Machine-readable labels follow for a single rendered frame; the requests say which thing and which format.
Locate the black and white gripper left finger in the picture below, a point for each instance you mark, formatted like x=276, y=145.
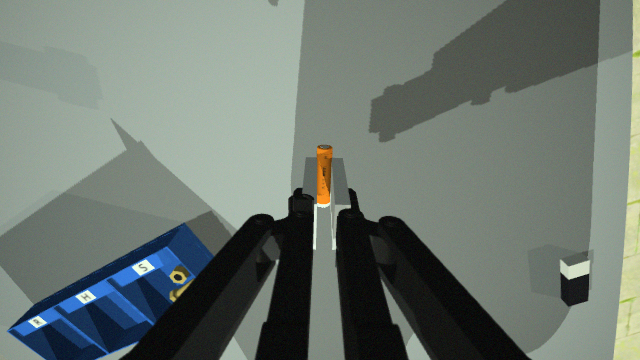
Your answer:
x=201, y=322

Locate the yellow hex bolt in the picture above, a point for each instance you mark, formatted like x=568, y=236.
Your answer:
x=176, y=292

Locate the blue three-compartment bin rack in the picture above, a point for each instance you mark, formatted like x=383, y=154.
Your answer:
x=108, y=321

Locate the yellow hex nut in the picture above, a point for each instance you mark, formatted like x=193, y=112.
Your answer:
x=179, y=274

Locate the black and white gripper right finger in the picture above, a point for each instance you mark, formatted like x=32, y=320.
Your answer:
x=447, y=320

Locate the orange aaa battery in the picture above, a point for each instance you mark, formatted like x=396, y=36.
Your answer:
x=324, y=161

